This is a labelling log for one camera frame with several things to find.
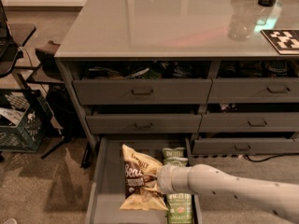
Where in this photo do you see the middle left grey drawer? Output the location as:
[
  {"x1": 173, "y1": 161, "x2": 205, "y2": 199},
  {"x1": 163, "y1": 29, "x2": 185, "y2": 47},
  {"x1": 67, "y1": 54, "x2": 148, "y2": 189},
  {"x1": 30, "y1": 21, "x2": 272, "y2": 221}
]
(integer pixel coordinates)
[{"x1": 86, "y1": 114, "x2": 202, "y2": 134}]

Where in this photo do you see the dark office chair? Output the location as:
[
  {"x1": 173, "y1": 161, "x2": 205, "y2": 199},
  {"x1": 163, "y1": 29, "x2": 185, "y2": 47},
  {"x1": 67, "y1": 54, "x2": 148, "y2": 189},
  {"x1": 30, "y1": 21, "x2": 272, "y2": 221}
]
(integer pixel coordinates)
[{"x1": 26, "y1": 40, "x2": 64, "y2": 84}]

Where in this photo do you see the grey drawer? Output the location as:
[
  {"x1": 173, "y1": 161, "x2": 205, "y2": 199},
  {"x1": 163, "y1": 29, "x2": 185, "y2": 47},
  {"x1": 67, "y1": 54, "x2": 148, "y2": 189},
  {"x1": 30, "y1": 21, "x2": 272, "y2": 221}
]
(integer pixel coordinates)
[
  {"x1": 86, "y1": 114, "x2": 202, "y2": 134},
  {"x1": 199, "y1": 112, "x2": 299, "y2": 133},
  {"x1": 207, "y1": 77, "x2": 299, "y2": 104},
  {"x1": 73, "y1": 78, "x2": 211, "y2": 105},
  {"x1": 192, "y1": 138, "x2": 299, "y2": 155}
]

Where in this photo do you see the top right grey drawer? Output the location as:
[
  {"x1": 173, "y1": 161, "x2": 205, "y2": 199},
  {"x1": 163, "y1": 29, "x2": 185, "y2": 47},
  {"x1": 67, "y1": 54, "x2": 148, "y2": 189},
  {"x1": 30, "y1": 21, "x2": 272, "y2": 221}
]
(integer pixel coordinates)
[{"x1": 207, "y1": 77, "x2": 299, "y2": 104}]

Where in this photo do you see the black floor cable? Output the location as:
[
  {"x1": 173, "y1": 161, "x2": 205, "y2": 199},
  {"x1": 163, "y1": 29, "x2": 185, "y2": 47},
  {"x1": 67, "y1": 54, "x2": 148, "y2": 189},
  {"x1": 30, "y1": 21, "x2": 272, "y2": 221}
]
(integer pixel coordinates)
[{"x1": 243, "y1": 153, "x2": 299, "y2": 163}]

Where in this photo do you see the green plastic crate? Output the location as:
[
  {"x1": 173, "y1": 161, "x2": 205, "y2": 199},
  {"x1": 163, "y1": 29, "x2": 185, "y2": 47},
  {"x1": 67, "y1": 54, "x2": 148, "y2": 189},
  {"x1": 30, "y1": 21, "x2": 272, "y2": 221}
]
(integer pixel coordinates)
[{"x1": 0, "y1": 89, "x2": 52, "y2": 152}]

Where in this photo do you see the middle right grey drawer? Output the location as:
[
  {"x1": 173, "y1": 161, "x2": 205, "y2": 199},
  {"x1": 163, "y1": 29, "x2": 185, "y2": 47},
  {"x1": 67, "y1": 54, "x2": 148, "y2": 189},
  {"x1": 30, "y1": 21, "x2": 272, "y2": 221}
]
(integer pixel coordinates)
[{"x1": 199, "y1": 112, "x2": 299, "y2": 133}]

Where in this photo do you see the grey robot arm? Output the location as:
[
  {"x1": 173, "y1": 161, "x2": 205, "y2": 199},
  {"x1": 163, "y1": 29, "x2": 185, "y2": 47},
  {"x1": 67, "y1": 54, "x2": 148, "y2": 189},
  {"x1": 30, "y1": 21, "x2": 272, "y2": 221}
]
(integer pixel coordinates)
[{"x1": 157, "y1": 164, "x2": 299, "y2": 224}]

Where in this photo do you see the green Kettle chip bag front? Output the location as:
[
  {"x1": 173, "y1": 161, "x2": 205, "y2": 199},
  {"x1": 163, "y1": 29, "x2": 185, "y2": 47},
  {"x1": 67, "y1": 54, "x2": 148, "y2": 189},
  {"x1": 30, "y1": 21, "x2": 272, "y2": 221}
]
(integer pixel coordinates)
[{"x1": 166, "y1": 193, "x2": 193, "y2": 224}]

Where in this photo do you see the brown sea salt chip bag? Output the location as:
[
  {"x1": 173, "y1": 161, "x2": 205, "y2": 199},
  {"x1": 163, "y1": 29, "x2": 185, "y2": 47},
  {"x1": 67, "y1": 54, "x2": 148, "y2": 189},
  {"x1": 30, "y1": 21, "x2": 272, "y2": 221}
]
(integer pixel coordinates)
[{"x1": 120, "y1": 144, "x2": 167, "y2": 211}]

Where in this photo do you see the top left grey drawer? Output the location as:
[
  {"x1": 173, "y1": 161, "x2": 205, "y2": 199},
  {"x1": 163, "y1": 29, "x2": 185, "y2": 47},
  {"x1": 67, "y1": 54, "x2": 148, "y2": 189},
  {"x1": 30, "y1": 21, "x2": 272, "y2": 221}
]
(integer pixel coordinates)
[{"x1": 73, "y1": 78, "x2": 211, "y2": 105}]

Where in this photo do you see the grey drawer cabinet frame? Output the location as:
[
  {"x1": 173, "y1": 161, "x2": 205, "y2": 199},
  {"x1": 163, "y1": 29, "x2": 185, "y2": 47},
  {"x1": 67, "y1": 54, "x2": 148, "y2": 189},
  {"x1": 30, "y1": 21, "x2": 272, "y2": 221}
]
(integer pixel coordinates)
[{"x1": 55, "y1": 0, "x2": 299, "y2": 151}]

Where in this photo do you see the bottom right grey drawer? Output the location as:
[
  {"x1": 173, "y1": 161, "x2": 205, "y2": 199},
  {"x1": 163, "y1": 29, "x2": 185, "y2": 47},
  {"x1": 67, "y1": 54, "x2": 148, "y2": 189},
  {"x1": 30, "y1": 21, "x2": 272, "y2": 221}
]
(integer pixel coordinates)
[{"x1": 192, "y1": 138, "x2": 299, "y2": 155}]

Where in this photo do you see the open bottom left drawer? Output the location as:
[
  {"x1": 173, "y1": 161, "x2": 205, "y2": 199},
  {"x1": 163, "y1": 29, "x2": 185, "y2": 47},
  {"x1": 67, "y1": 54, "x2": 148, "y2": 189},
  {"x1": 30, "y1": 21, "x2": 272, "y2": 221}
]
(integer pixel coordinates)
[{"x1": 84, "y1": 134, "x2": 190, "y2": 224}]

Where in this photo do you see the black white fiducial marker board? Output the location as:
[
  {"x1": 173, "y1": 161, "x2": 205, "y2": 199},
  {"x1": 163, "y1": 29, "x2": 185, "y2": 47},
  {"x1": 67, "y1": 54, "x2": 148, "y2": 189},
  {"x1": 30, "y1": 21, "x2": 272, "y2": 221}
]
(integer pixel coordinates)
[{"x1": 261, "y1": 29, "x2": 299, "y2": 55}]

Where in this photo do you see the green Kettle chip bag rear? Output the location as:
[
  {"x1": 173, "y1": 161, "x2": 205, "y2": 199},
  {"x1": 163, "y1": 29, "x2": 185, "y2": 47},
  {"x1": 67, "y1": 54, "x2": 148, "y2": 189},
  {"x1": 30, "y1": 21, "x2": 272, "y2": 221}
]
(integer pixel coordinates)
[{"x1": 163, "y1": 147, "x2": 185, "y2": 159}]

